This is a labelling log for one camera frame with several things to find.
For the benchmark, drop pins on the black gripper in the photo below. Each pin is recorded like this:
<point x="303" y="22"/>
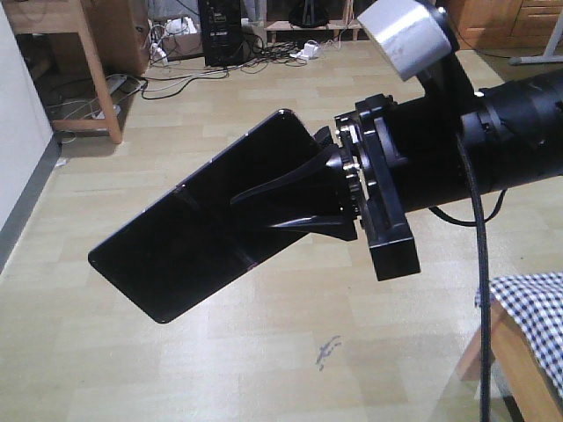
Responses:
<point x="407" y="154"/>

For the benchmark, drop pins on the black foldable phone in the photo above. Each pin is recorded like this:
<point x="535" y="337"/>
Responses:
<point x="186" y="246"/>

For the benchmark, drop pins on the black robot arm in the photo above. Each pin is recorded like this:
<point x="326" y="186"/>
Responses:
<point x="507" y="136"/>

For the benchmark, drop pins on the white power strip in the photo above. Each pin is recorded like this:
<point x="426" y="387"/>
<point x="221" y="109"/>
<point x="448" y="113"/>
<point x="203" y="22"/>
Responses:
<point x="309" y="51"/>

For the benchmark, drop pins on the black computer tower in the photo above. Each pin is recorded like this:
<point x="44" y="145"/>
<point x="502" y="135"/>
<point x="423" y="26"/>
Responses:
<point x="221" y="32"/>

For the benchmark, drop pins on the cardboard box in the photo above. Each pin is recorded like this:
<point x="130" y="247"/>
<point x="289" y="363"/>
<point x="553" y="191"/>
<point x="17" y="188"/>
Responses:
<point x="182" y="39"/>

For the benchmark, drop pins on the checkered folded quilt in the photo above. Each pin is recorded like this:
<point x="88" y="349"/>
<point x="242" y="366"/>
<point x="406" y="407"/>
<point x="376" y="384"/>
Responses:
<point x="534" y="301"/>

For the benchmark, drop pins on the wooden wardrobe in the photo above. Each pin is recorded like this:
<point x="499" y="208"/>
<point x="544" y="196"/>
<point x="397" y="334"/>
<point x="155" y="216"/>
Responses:
<point x="482" y="24"/>

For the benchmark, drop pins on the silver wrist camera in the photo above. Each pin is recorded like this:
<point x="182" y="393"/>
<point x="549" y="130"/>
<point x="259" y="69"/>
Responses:
<point x="412" y="35"/>

